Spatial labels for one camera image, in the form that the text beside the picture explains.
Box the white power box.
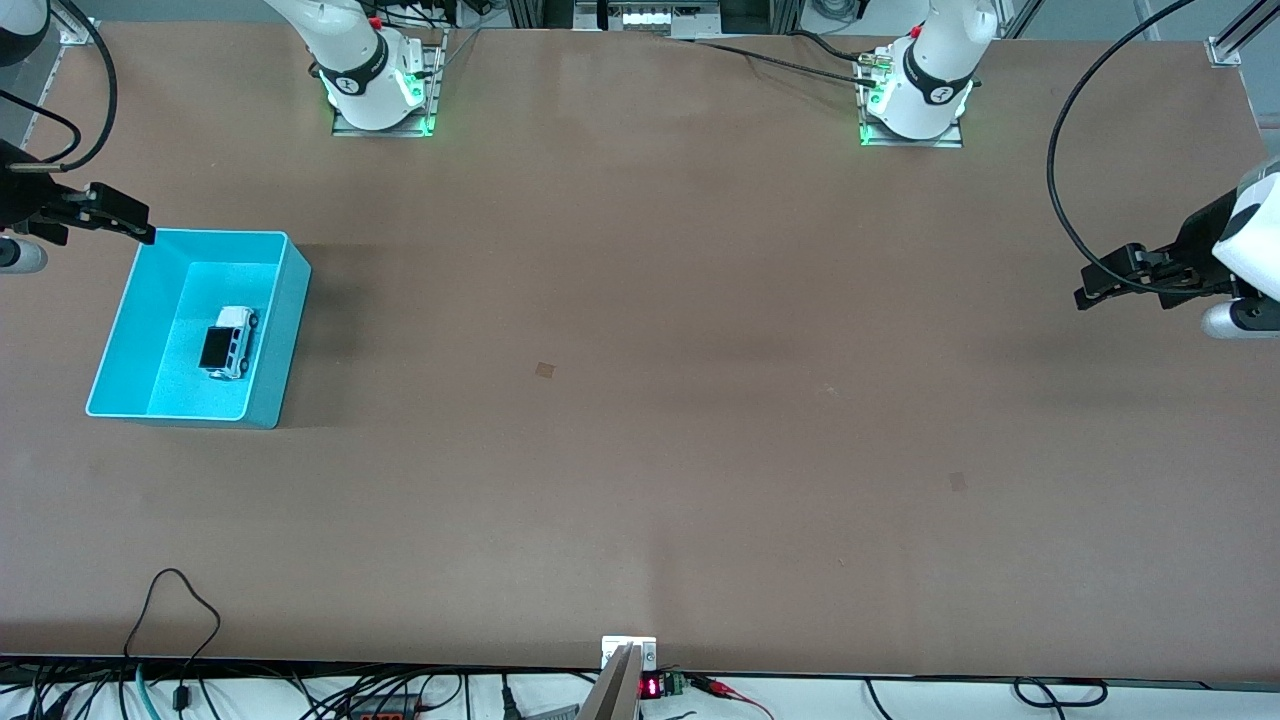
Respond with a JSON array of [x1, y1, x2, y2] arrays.
[[573, 0, 723, 39]]

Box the red clip lead wires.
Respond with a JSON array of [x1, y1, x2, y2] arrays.
[[688, 675, 776, 720]]

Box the thin black looped cable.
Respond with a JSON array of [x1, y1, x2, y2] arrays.
[[122, 568, 223, 713]]

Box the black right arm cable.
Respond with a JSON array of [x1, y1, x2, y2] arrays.
[[0, 0, 119, 173]]

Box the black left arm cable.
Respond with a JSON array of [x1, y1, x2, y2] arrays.
[[1046, 0, 1231, 296]]

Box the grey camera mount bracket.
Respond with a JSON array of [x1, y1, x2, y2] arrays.
[[575, 635, 659, 720]]

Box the short black base cable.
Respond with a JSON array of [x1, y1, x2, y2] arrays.
[[790, 30, 871, 63]]

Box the turquoise plastic bin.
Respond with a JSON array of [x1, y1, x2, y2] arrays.
[[85, 228, 312, 430]]

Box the white toy jeep black roof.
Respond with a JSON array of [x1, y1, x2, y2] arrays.
[[198, 305, 260, 382]]

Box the aluminium frame profile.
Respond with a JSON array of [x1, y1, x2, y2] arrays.
[[1205, 0, 1280, 68], [50, 0, 101, 46]]

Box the black coiled cable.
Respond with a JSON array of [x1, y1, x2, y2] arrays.
[[1012, 678, 1109, 711]]

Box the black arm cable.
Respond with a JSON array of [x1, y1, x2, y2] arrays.
[[1046, 0, 1231, 296], [0, 0, 119, 173]]

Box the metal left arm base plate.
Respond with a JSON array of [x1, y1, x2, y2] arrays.
[[858, 50, 964, 149]]

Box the long black base cable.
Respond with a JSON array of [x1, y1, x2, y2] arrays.
[[672, 38, 881, 89]]

